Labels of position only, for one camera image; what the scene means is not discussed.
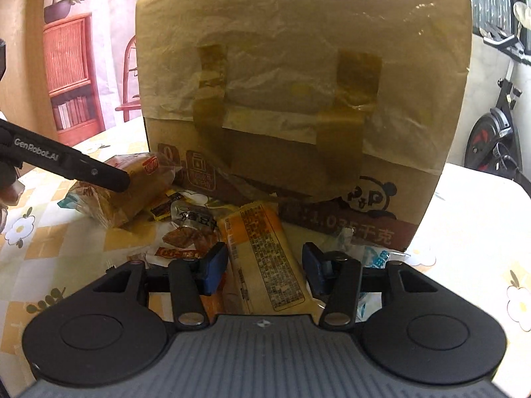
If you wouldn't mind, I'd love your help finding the cardboard box with plastic liner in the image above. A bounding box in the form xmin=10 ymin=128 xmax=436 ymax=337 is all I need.
xmin=135 ymin=0 xmax=474 ymax=253

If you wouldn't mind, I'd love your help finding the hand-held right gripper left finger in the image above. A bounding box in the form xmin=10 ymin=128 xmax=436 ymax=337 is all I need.
xmin=93 ymin=242 xmax=229 ymax=328

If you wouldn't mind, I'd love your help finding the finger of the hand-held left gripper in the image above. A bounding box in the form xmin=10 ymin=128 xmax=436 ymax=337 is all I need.
xmin=0 ymin=121 xmax=132 ymax=193

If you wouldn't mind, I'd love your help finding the white blue snack packet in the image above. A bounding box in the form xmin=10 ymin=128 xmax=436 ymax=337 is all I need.
xmin=332 ymin=228 xmax=393 ymax=322

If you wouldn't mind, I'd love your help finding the clear packet of dark snack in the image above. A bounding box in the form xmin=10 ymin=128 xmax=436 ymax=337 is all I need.
xmin=162 ymin=199 xmax=220 ymax=258

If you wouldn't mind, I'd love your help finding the floral checked tablecloth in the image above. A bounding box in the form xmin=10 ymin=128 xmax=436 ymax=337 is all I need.
xmin=0 ymin=116 xmax=531 ymax=382

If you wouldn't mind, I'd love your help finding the clear bread packet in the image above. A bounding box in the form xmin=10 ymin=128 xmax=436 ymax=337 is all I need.
xmin=66 ymin=153 xmax=183 ymax=229

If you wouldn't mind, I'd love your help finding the person's left hand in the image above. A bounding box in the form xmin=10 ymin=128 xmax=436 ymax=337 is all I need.
xmin=0 ymin=181 xmax=23 ymax=235

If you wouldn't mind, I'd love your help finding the printed backdrop cloth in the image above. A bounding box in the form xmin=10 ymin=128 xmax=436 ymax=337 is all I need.
xmin=29 ymin=0 xmax=167 ymax=148

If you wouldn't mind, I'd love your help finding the black exercise bike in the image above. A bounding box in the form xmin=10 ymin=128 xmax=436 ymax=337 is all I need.
xmin=460 ymin=21 xmax=531 ymax=187

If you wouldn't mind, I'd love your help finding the small black yellow packet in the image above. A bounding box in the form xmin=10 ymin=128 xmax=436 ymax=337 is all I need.
xmin=147 ymin=197 xmax=177 ymax=221

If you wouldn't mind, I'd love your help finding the small red orange packet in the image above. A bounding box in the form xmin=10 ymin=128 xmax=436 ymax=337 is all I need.
xmin=143 ymin=245 xmax=200 ymax=268

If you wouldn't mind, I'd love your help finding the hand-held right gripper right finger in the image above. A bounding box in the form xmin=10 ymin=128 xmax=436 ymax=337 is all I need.
xmin=303 ymin=242 xmax=438 ymax=328

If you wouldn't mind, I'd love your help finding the yellow labelled snack packet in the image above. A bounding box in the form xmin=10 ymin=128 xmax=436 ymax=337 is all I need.
xmin=218 ymin=201 xmax=316 ymax=316

